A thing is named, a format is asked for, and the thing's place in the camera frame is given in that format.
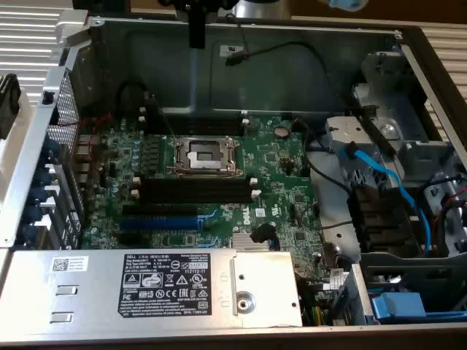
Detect yellow green wire bundle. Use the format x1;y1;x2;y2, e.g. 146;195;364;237
303;304;328;327

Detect aluminium corner block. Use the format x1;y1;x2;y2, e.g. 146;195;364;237
54;9;91;50

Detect short black expansion slot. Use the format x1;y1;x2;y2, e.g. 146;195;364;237
117;232;144;246

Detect red black twisted wire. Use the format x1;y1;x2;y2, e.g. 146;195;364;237
58;112;116;172

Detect open grey PC case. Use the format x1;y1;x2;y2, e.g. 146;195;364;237
0;9;467;349

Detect silver power supply unit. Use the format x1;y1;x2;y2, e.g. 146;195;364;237
0;249;304;329

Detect blue plastic tab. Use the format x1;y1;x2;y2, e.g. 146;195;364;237
369;291;428;324

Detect RAM slot black latches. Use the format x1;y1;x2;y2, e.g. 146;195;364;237
140;190;255;198
140;176;253;185
147;128;244;137
147;115;244;125

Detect silver disk bay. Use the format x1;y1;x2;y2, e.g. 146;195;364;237
350;50;467;258

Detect thick black wire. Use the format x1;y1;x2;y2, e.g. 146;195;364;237
291;116;353;193

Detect blue expansion slot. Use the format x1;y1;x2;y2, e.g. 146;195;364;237
119;214;220;231

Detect blue card retention latch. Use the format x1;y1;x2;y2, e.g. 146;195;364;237
16;137;62;249

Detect grey metal bracket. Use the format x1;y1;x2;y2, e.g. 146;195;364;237
325;115;382;156

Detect thin socket locking lever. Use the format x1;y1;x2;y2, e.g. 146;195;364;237
151;93;177;140

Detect blue flat data wire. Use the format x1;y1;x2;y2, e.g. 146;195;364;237
337;144;434;252

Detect green motherboard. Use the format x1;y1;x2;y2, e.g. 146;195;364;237
78;114;353;303

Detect black looped wire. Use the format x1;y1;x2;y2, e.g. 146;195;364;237
115;80;149;118

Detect CPU socket metal frame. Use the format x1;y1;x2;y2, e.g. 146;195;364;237
166;134;246;180

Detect black angled wire plug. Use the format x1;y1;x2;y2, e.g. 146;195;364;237
250;222;280;246

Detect silver finned heatsink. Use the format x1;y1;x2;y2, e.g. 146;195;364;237
232;233;271;252

